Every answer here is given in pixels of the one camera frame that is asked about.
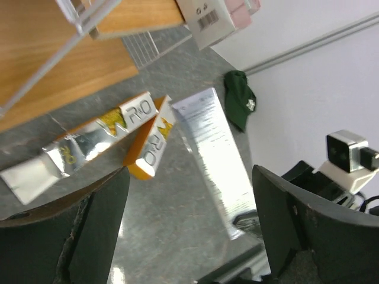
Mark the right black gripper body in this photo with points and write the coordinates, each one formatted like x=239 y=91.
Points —
x=304 y=176

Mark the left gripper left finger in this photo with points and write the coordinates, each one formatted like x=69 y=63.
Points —
x=69 y=240

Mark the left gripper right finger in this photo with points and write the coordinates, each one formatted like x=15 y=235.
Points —
x=343 y=242

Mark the torn silver R&O toothpaste box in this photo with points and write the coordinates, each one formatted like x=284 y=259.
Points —
x=67 y=154

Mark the orange silver R&O toothpaste box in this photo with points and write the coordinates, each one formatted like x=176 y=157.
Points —
x=146 y=151

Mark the silver grey toothpaste box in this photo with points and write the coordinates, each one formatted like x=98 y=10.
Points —
x=207 y=135

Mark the red 3D toothpaste box floor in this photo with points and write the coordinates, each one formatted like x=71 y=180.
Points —
x=209 y=21

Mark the dark green NY cap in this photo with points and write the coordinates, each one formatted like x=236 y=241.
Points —
x=240 y=101

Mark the white wire wooden shelf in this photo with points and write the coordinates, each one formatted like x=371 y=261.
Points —
x=56 y=52

